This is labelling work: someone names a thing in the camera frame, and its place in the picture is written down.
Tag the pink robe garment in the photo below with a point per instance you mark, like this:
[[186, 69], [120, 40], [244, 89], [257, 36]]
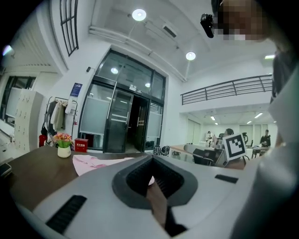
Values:
[[88, 163]]

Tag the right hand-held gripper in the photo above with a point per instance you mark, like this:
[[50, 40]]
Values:
[[234, 147]]

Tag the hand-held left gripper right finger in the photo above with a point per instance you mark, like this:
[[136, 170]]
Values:
[[210, 198]]

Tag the smartphone on white power bank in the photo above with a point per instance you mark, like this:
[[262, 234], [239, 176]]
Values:
[[5, 169]]

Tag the light wooden table white frame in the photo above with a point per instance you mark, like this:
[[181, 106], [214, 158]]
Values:
[[180, 149]]

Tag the person's head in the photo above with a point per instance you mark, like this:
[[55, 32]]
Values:
[[240, 21]]

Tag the blue wall sign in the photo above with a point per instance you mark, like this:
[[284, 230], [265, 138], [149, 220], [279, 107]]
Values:
[[76, 89]]

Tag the black balcony railing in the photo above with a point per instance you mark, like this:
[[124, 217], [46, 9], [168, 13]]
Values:
[[222, 89]]

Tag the black head camera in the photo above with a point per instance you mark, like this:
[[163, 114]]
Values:
[[207, 24]]

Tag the white pot of pink flowers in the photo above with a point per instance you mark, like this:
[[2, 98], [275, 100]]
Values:
[[63, 150]]

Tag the coat rack with clothes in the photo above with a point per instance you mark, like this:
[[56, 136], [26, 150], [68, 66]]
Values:
[[58, 114]]

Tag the red bag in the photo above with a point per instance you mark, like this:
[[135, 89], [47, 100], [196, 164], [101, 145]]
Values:
[[42, 141]]

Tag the black framed glass door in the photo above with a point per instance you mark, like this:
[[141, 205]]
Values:
[[93, 116]]

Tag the round ceiling light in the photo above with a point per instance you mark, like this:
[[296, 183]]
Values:
[[190, 56], [139, 14]]

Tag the red box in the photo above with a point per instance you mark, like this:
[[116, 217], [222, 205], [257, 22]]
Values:
[[81, 145]]

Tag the white locker cabinet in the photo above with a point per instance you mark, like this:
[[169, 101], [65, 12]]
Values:
[[26, 116]]

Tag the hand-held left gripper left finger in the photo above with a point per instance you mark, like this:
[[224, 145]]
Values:
[[105, 210]]

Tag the ceiling air conditioner vent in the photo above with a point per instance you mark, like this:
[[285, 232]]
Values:
[[169, 30]]

